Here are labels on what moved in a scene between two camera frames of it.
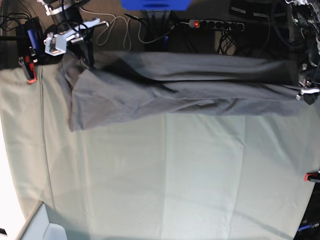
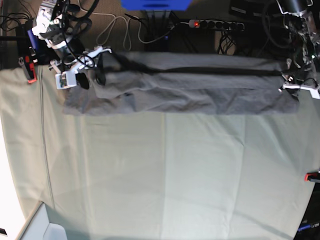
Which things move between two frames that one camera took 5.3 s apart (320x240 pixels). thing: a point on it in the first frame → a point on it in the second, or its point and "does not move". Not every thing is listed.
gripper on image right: x=309 y=85 → x=299 y=78
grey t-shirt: x=108 y=87 does not move
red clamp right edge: x=309 y=176 does not move
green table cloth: x=172 y=176 does not move
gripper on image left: x=56 y=44 → x=86 y=60
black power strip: x=214 y=24 does not move
